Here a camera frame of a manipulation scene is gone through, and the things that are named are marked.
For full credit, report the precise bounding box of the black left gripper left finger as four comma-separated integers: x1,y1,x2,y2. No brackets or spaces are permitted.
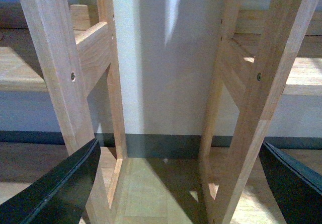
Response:
1,139,101,223

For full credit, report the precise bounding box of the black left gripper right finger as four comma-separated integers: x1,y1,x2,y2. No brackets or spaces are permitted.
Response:
259,142,321,223

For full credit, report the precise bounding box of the wooden stool frame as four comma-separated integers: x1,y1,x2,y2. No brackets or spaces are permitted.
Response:
14,0,315,224

